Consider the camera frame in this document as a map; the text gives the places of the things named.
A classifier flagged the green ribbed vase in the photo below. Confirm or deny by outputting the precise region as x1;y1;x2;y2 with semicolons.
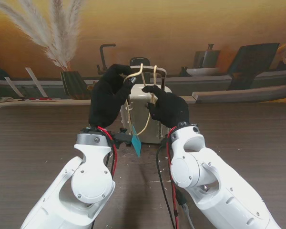
60;71;92;100

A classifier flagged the red wrist cable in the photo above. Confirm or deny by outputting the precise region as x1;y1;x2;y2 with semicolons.
166;126;182;229
97;126;119;179

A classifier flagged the white pampas grass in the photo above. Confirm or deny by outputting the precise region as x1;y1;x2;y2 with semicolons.
0;0;85;70

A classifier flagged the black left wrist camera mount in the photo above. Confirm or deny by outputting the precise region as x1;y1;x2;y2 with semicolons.
109;132;132;148

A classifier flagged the grey lidded pot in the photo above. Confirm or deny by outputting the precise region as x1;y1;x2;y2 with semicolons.
193;43;221;69

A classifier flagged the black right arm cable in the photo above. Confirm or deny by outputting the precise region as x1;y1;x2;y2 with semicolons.
156;143;177;229

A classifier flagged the black canister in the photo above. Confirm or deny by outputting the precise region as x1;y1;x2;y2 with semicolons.
129;57;151;67

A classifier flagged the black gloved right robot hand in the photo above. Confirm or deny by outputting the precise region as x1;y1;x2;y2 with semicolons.
142;85;190;127

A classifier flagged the red right wrist cable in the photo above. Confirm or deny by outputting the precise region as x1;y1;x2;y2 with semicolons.
166;126;182;229

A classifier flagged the red left wrist cable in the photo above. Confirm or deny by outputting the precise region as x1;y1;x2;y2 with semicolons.
97;126;119;179

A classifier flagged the dark bent faucet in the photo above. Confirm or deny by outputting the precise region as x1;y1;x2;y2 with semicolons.
97;43;117;76

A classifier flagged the teal luggage tag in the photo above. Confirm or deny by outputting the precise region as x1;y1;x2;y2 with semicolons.
131;125;143;158

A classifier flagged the small grey toy suitcase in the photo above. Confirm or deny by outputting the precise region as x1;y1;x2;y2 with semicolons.
120;64;172;146

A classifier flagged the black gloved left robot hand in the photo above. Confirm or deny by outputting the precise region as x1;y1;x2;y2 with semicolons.
88;63;136;128

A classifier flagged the black tilted tablet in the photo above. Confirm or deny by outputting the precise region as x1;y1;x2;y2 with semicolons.
226;42;280;91

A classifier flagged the white bowl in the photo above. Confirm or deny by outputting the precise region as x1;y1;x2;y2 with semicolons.
186;67;220;77

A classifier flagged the white flat stick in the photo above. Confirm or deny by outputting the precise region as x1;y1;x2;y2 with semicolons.
25;68;49;98
4;77;24;98

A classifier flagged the cream tag string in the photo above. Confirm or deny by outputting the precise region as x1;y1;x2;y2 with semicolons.
120;63;158;136

